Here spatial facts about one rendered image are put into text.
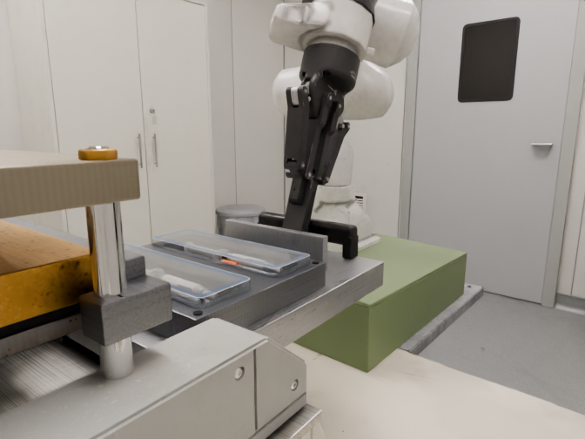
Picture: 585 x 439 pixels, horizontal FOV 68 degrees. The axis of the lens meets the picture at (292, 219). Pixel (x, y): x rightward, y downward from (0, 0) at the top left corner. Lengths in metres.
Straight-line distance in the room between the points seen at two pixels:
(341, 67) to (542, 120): 2.62
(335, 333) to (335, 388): 0.09
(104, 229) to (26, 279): 0.04
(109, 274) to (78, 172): 0.05
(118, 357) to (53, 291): 0.05
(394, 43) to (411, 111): 2.69
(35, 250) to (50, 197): 0.08
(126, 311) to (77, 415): 0.05
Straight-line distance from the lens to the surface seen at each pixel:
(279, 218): 0.58
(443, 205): 3.32
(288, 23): 0.58
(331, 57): 0.56
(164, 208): 2.78
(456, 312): 0.99
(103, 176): 0.21
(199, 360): 0.25
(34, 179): 0.20
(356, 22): 0.59
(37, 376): 0.42
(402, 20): 0.70
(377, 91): 0.91
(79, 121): 2.51
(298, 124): 0.53
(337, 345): 0.74
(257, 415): 0.29
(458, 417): 0.67
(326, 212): 0.92
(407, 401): 0.68
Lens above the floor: 1.12
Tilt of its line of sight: 12 degrees down
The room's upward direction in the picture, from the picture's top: straight up
